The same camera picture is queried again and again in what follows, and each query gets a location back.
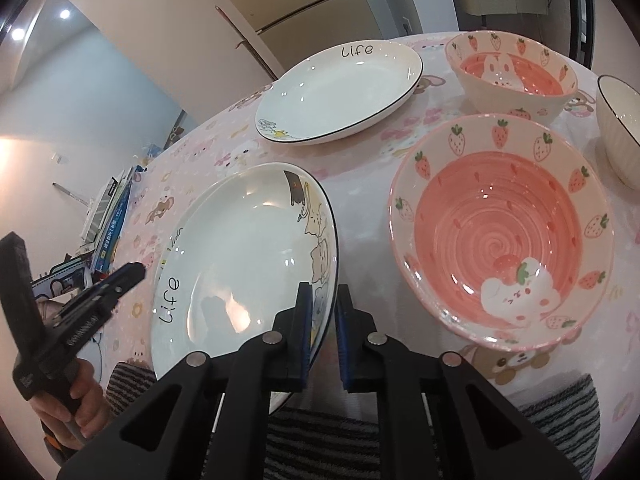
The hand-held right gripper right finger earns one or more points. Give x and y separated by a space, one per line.
343 345

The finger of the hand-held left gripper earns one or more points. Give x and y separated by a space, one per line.
117 282

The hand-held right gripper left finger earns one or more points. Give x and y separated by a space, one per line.
302 340

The white plate with cat print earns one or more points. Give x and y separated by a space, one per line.
240 240

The wide pink strawberry bowl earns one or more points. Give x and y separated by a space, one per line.
500 230

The white plate with black rim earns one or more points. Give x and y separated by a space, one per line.
345 100

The person's left hand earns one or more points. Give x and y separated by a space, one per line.
85 405

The stack of books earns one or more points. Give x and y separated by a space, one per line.
107 240

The striped grey clothing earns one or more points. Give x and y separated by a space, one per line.
300 440

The pink printed tablecloth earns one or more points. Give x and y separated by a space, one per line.
370 175

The round ceiling light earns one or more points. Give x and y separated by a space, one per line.
17 34
64 14

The deep pink strawberry bowl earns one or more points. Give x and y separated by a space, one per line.
505 95

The white bowl with dark rim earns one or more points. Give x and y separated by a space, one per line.
622 130

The white wall outlet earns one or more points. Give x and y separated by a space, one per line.
407 24

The dark door frame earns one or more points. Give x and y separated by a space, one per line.
582 10

